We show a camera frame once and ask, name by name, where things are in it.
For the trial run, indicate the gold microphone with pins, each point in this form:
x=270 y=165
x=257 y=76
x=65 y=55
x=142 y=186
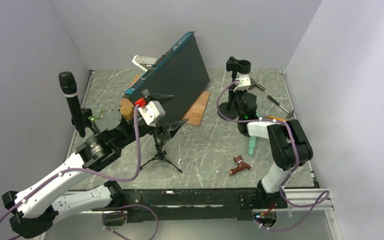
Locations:
x=127 y=112

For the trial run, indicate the blue network switch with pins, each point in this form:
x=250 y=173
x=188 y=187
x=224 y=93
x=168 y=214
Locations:
x=181 y=72

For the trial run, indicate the black microphone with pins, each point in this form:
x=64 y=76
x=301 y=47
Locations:
x=69 y=88

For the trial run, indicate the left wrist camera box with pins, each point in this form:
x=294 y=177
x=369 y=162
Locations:
x=151 y=111

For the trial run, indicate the teal green microphone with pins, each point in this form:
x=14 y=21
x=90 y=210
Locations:
x=252 y=142

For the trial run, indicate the small black handled hammer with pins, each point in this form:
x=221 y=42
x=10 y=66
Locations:
x=290 y=113

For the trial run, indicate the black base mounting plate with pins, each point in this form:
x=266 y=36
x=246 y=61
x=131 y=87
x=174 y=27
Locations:
x=196 y=204

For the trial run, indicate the black stand with black microphone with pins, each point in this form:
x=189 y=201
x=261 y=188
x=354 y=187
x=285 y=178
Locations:
x=87 y=119

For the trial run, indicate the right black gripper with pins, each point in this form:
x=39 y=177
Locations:
x=231 y=94

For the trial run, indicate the white metal bracket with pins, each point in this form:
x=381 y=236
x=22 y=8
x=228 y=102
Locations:
x=143 y=62

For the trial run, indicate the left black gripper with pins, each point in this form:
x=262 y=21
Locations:
x=170 y=128

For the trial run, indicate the black round base mic stand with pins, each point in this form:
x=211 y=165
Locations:
x=235 y=66

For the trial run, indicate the black tripod shock mount stand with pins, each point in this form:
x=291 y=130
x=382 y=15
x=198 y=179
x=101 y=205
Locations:
x=160 y=153

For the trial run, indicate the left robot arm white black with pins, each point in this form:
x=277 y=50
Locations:
x=34 y=210

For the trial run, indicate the yellow utility knife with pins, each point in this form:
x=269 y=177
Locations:
x=275 y=118

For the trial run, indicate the green plastic faucet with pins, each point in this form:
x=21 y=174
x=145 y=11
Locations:
x=96 y=116

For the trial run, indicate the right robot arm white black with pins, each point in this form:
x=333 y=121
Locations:
x=289 y=145

